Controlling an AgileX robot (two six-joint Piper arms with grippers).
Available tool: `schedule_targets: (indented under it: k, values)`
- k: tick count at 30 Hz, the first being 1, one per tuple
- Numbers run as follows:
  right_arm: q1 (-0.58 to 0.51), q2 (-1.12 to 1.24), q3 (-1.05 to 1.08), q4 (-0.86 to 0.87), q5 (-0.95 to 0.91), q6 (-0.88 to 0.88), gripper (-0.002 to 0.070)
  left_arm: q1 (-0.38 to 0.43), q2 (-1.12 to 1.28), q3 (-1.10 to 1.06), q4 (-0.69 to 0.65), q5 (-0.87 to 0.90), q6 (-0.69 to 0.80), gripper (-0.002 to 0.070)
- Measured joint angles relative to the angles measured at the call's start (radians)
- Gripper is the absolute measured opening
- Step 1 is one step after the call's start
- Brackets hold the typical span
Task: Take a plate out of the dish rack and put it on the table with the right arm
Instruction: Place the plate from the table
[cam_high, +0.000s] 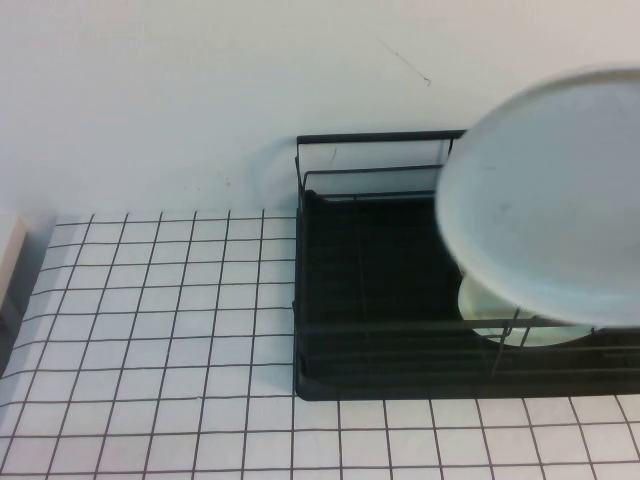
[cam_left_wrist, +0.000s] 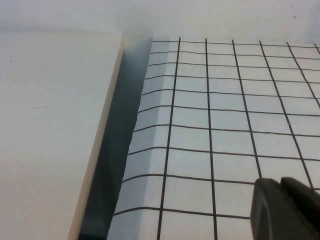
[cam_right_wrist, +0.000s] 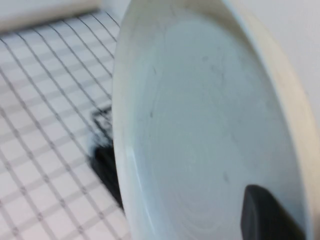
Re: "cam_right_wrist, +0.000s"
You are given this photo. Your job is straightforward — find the white ceramic plate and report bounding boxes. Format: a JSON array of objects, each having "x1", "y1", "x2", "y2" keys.
[{"x1": 111, "y1": 0, "x2": 318, "y2": 240}]

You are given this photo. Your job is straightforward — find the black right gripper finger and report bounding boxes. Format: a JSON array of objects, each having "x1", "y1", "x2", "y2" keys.
[{"x1": 239, "y1": 184, "x2": 307, "y2": 240}]

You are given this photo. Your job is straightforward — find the white black-grid tablecloth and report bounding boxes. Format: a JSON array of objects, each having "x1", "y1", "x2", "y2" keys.
[{"x1": 0, "y1": 11, "x2": 132, "y2": 240}]

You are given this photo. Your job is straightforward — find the white board with beige edge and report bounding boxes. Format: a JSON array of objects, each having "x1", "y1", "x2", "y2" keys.
[{"x1": 0, "y1": 0, "x2": 102, "y2": 33}]

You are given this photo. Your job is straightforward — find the black wire dish rack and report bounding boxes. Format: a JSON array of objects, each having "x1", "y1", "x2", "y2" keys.
[{"x1": 86, "y1": 103, "x2": 126, "y2": 213}]

